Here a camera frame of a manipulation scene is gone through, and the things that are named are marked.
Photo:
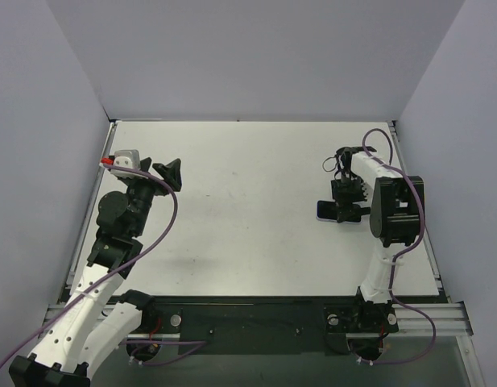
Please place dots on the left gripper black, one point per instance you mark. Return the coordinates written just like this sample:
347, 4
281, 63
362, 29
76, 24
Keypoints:
152, 176

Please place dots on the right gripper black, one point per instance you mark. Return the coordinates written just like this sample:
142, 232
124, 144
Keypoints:
345, 191

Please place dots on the black phone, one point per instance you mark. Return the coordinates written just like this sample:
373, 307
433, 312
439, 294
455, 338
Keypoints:
326, 210

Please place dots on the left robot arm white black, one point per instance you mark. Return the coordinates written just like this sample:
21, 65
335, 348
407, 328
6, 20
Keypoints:
74, 342

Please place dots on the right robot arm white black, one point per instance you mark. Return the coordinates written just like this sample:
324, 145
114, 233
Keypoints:
362, 186

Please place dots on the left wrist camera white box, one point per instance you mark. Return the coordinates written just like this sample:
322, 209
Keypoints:
125, 164

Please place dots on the aluminium front rail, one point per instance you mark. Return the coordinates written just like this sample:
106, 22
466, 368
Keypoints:
433, 318

